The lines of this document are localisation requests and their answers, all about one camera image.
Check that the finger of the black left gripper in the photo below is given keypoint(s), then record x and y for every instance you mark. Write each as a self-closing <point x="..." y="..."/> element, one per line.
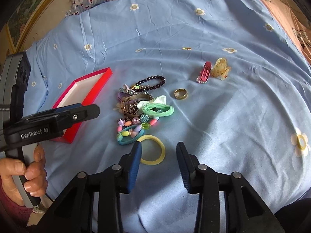
<point x="80" y="113"/>

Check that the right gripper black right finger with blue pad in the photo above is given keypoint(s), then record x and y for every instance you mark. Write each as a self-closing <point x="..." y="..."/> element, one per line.
<point x="200" y="179"/>

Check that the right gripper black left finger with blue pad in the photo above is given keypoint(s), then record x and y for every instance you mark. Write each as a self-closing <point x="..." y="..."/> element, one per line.
<point x="118" y="179"/>

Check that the gold wrist watch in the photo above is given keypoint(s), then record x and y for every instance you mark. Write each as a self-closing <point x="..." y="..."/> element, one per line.
<point x="129" y="104"/>

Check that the pink hair clip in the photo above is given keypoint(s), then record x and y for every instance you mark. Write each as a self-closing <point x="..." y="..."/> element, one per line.
<point x="204" y="73"/>

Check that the yellow translucent claw clip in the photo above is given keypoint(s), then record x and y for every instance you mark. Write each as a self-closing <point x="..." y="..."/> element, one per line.
<point x="220" y="69"/>

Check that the red sleeve forearm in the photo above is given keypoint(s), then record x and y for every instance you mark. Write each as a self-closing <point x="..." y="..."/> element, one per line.
<point x="19" y="214"/>

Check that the red white jewelry box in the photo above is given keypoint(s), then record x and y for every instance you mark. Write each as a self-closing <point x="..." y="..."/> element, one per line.
<point x="85" y="89"/>

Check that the person's left hand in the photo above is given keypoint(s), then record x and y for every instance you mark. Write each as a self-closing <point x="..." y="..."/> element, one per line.
<point x="24" y="185"/>

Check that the blue floral bed sheet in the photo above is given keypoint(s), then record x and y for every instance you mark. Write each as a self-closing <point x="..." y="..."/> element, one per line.
<point x="256" y="121"/>

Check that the pink printed cloth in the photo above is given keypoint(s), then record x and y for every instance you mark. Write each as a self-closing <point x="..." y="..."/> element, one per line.
<point x="293" y="21"/>

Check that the framed picture on wall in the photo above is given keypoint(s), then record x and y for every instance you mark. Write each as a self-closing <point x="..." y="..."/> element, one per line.
<point x="22" y="21"/>

